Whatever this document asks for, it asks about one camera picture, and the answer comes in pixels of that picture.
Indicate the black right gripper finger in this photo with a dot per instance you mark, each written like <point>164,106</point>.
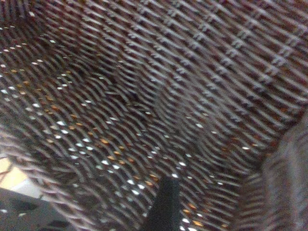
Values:
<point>166,209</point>

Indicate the dark brown wicker basket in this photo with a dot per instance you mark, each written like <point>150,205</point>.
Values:
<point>168,72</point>

